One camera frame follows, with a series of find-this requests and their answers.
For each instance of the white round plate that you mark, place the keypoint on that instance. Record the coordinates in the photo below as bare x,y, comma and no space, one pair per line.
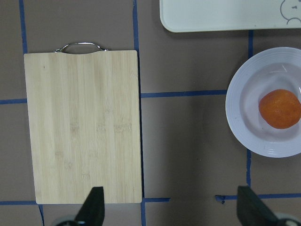
275,68

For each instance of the cream bear tray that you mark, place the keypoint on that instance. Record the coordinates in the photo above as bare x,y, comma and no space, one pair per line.
229,15

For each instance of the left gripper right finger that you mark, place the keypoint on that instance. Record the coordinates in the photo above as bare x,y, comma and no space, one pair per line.
251,211

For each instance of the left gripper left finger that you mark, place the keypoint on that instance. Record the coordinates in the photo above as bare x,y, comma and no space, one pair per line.
92,212

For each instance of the wooden cutting board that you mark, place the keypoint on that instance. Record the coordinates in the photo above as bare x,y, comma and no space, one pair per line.
84,122

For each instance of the orange fruit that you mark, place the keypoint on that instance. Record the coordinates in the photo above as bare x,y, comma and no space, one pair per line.
280,108

